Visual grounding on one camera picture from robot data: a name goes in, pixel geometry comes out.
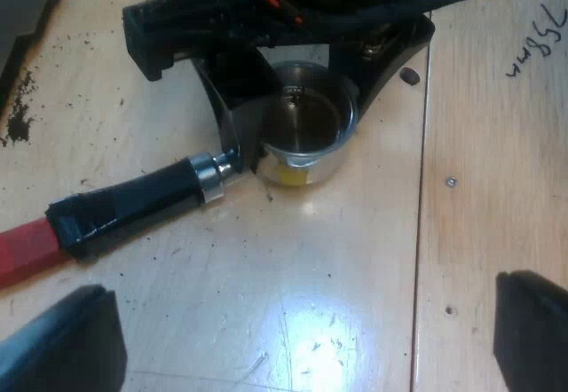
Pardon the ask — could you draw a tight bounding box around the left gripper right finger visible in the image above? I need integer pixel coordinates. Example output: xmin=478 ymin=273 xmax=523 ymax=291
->
xmin=493 ymin=270 xmax=568 ymax=392

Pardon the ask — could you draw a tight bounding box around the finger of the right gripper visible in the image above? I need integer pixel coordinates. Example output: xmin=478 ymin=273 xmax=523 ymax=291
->
xmin=327 ymin=13 xmax=437 ymax=122

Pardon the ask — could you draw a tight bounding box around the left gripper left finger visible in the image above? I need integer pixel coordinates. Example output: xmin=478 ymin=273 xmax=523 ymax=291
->
xmin=0 ymin=284 xmax=130 ymax=392

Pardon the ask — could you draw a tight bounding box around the steel espresso machine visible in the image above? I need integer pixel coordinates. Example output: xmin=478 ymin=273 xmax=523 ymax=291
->
xmin=0 ymin=0 xmax=71 ymax=116

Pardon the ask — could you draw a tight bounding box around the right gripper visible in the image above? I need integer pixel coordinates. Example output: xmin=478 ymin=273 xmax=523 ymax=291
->
xmin=122 ymin=0 xmax=469 ymax=176

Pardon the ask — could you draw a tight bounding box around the filter holder with red-ended handle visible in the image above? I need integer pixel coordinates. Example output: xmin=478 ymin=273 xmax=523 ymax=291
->
xmin=0 ymin=60 xmax=360 ymax=292

